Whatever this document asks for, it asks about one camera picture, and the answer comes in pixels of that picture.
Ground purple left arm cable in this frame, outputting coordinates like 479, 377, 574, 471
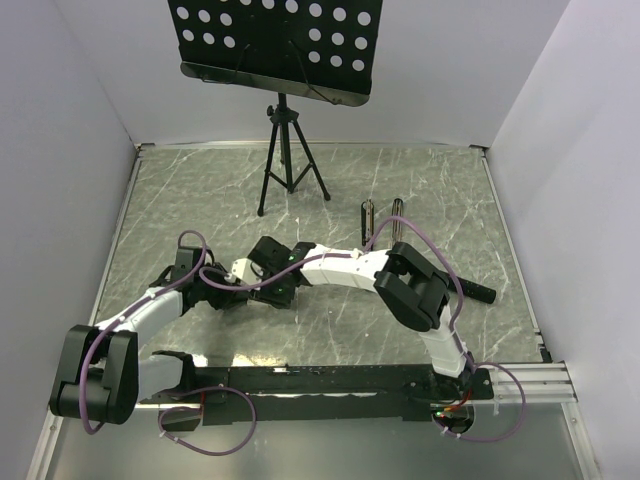
78, 229, 209, 435

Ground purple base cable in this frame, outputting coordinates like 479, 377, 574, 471
157, 388, 260, 458
433, 363, 527, 445

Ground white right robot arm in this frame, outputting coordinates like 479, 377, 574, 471
232, 236, 472, 398

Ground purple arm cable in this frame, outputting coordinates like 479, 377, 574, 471
78, 229, 209, 435
199, 215, 476, 374

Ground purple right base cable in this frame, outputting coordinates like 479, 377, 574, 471
433, 363, 527, 445

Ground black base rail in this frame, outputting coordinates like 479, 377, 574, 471
144, 364, 494, 426

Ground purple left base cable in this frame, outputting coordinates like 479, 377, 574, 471
157, 388, 260, 458

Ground black perforated music stand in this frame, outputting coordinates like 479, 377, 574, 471
168, 1, 383, 107

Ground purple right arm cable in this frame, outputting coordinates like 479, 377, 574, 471
199, 215, 476, 374

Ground black microphone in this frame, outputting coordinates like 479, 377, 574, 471
458, 277, 497, 305

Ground black tripod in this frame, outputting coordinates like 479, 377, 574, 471
257, 93, 331, 217

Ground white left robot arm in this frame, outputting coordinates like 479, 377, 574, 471
49, 247, 249, 424

